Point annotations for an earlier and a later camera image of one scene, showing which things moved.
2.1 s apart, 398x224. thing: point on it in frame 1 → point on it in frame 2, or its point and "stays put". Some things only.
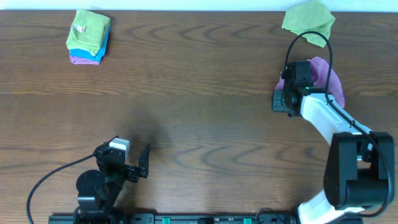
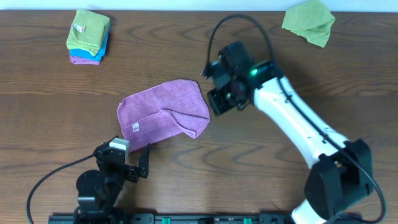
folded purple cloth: (76, 60) stays put
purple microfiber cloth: (320, 75) → (163, 113)
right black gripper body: (277, 100) → (218, 101)
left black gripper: (131, 170) stays put
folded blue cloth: (84, 53) stays put
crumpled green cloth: (308, 16) stays put
